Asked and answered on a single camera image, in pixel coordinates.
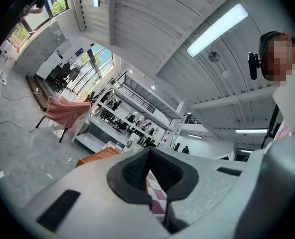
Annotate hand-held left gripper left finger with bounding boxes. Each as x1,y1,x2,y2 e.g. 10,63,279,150
25,147,170,239

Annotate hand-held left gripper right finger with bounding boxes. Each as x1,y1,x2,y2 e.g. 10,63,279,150
149,147,249,234

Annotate orange cardboard box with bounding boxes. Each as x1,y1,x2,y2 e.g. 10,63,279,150
75,147,122,168

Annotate red white checkered tablecloth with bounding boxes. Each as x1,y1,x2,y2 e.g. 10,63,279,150
104,140,168,217

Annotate black staircase railing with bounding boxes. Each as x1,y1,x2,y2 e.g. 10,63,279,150
181,113,201,126

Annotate pink cloth-covered chair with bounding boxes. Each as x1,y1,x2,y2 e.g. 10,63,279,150
35,95,92,144

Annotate white metal shelf rack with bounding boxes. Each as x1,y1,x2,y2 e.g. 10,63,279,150
71,73,183,154

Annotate wooden step platform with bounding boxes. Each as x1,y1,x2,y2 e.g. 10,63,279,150
25,74,49,110

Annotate black office chair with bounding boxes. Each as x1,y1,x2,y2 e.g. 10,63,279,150
51,62,71,90

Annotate white cabinet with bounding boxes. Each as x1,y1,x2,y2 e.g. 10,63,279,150
35,42,74,80

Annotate person's head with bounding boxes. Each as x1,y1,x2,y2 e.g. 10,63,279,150
258,31,295,87

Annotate grey metal lockers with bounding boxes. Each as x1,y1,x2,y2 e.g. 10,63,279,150
12,20,73,72

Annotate black strap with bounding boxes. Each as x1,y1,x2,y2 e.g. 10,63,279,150
260,103,281,149

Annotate long white floor cable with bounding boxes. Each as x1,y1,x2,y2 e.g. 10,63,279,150
0,88,49,134

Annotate black head-worn camera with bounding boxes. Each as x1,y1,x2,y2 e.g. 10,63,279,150
247,51,263,81

